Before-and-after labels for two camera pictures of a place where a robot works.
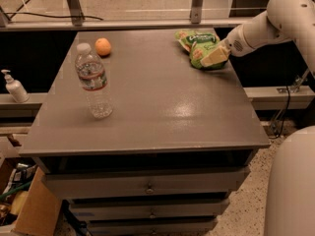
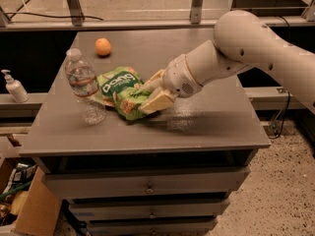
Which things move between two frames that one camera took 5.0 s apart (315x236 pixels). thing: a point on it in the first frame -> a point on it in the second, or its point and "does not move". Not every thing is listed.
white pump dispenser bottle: x=15 y=88 does not move
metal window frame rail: x=196 y=22 does not move
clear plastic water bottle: x=93 y=80 -> x=83 y=82
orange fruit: x=102 y=46 does not move
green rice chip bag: x=197 y=44 -> x=118 y=88
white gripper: x=236 y=44 -> x=177 y=77
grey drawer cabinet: x=179 y=141 does not move
